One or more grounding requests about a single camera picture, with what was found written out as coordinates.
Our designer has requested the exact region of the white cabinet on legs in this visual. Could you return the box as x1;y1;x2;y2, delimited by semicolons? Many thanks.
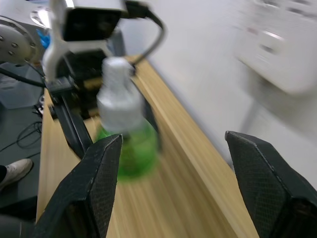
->
232;0;317;136

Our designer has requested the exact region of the thin black floor cable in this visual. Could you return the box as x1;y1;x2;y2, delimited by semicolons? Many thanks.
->
16;120;43;149

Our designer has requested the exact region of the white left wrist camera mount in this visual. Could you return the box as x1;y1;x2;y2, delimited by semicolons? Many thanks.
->
41;0;129;82

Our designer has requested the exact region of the green liquid bottle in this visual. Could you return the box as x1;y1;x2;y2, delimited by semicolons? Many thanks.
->
95;56;160;183

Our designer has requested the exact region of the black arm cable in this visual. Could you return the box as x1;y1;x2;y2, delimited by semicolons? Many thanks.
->
0;66;47;88

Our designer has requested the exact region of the white shoe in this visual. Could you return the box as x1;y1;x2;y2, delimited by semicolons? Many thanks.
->
0;158;34;191

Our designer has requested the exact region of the blue plastic object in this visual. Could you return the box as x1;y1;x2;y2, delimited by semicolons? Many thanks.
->
36;29;52;48

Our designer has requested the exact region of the grey plastic case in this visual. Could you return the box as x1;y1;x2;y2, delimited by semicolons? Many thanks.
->
0;61;45;110

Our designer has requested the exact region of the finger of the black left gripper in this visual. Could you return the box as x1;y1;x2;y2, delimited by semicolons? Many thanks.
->
50;97;94;160
132;78;163;152

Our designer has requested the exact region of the black camera cable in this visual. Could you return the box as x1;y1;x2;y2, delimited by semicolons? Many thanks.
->
125;0;167;69

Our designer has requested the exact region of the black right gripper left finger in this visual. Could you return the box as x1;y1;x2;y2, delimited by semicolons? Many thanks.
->
31;133;123;238

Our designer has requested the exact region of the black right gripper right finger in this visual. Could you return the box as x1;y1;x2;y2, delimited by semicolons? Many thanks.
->
224;130;317;238

